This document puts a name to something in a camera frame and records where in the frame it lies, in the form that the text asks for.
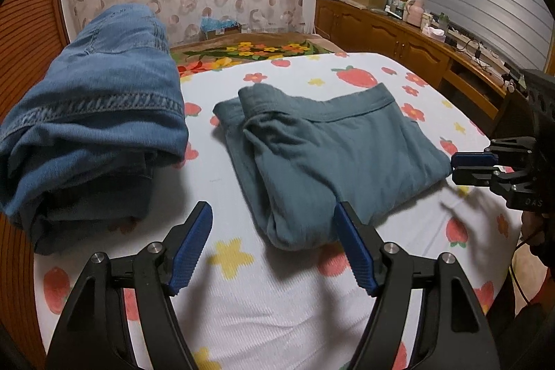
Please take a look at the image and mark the pink tissue box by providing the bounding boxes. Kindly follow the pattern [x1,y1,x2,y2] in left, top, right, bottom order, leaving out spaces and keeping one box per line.
[421,25,446,42]

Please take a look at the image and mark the person's right hand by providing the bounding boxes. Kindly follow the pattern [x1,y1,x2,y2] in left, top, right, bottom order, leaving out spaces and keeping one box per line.
[521,211,554,257]

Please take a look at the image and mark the folded blue jeans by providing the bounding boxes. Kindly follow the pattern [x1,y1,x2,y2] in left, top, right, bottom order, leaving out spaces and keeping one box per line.
[1,4,188,256]

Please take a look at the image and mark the white strawberry flower sheet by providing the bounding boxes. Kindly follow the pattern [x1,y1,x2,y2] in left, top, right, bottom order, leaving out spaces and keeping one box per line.
[35,53,521,369]

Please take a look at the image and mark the pink thermos jug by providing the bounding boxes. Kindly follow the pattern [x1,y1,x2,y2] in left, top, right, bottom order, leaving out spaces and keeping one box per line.
[403,0,424,28]

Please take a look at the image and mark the wooden louvered wardrobe door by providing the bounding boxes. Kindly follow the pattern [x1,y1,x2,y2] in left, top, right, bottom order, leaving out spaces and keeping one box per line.
[1,0,69,369]

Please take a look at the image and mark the wooden sideboard cabinet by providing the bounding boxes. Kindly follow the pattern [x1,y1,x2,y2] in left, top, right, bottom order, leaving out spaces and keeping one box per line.
[314,0,505,138]

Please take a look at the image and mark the teal green shorts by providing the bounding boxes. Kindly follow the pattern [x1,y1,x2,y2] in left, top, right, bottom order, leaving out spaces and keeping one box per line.
[214,84,451,252]

